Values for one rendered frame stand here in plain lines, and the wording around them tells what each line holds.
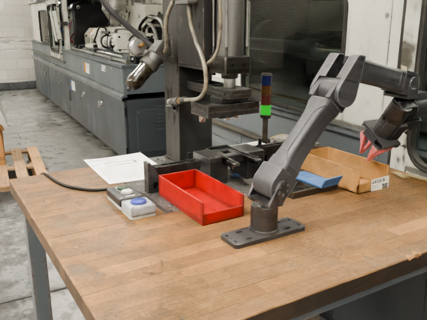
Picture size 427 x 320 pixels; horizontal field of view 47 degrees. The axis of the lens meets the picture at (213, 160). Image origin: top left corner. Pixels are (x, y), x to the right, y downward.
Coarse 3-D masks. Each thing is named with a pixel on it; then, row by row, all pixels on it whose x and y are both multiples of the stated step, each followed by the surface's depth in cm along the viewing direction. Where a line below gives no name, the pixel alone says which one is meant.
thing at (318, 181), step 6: (300, 174) 150; (306, 174) 150; (312, 174) 150; (306, 180) 144; (312, 180) 144; (318, 180) 144; (324, 180) 137; (330, 180) 138; (336, 180) 140; (318, 186) 139; (324, 186) 139
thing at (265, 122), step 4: (264, 72) 172; (268, 72) 172; (260, 116) 175; (264, 116) 174; (268, 116) 174; (264, 120) 175; (264, 124) 175; (264, 128) 176; (264, 132) 176; (264, 136) 177; (264, 140) 177; (268, 156) 177
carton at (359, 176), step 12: (312, 156) 153; (324, 156) 163; (336, 156) 160; (348, 156) 156; (360, 156) 152; (312, 168) 154; (324, 168) 149; (336, 168) 145; (348, 168) 141; (360, 168) 152; (372, 168) 148; (384, 168) 144; (348, 180) 141; (360, 180) 150; (372, 180) 141; (384, 180) 144; (360, 192) 140
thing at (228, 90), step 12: (192, 84) 158; (216, 84) 153; (228, 84) 145; (216, 96) 147; (228, 96) 141; (240, 96) 142; (192, 108) 147; (204, 108) 141; (216, 108) 140; (228, 108) 143; (240, 108) 145; (252, 108) 147; (204, 120) 148
